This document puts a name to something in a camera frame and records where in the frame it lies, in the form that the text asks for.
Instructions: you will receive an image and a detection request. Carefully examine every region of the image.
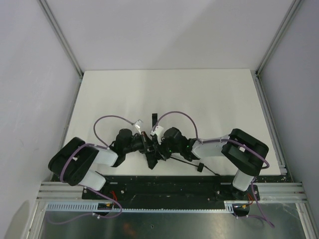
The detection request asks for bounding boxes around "grey slotted cable duct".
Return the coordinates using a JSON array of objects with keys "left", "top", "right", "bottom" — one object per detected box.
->
[{"left": 44, "top": 200, "right": 250, "bottom": 215}]

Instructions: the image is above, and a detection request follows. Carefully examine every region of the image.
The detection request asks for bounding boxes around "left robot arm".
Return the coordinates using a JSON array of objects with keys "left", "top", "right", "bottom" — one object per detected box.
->
[{"left": 48, "top": 128, "right": 158, "bottom": 191}]

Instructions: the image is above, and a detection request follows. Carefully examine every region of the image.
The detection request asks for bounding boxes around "purple cable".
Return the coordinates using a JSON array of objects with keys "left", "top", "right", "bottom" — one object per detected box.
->
[
  {"left": 156, "top": 111, "right": 275, "bottom": 228},
  {"left": 59, "top": 116, "right": 137, "bottom": 184}
]

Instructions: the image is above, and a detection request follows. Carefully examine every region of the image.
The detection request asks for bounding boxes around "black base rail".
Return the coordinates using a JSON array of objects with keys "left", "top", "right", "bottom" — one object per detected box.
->
[{"left": 49, "top": 174, "right": 260, "bottom": 210}]

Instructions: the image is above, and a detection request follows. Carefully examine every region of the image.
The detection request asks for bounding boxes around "aluminium frame post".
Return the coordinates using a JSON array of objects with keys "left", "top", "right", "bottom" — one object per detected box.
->
[
  {"left": 255, "top": 0, "right": 304, "bottom": 78},
  {"left": 37, "top": 0, "right": 84, "bottom": 78}
]

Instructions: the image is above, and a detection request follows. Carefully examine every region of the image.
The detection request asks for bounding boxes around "left aluminium frame post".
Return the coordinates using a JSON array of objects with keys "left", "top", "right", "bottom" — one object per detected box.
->
[{"left": 37, "top": 0, "right": 84, "bottom": 78}]

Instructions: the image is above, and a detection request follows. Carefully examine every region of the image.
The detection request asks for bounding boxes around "right aluminium frame post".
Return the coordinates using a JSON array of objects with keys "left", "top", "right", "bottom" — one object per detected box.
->
[{"left": 255, "top": 0, "right": 304, "bottom": 78}]

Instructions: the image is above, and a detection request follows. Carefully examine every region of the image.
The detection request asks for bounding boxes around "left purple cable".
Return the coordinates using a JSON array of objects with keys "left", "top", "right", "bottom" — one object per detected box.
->
[{"left": 59, "top": 116, "right": 137, "bottom": 184}]

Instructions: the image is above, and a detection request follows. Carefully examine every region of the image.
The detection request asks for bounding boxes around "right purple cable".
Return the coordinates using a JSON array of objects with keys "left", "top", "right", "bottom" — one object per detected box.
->
[{"left": 156, "top": 111, "right": 275, "bottom": 228}]

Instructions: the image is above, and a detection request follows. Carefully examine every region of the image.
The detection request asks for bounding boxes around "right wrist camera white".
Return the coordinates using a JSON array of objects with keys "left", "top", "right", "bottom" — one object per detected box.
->
[{"left": 151, "top": 125, "right": 164, "bottom": 145}]

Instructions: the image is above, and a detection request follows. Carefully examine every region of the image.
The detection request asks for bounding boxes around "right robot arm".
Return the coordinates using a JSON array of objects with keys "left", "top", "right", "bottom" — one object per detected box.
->
[{"left": 151, "top": 126, "right": 270, "bottom": 197}]

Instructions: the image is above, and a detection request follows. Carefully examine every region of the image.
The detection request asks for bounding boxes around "black folding umbrella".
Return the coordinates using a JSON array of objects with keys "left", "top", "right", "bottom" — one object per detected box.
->
[{"left": 146, "top": 111, "right": 206, "bottom": 172}]

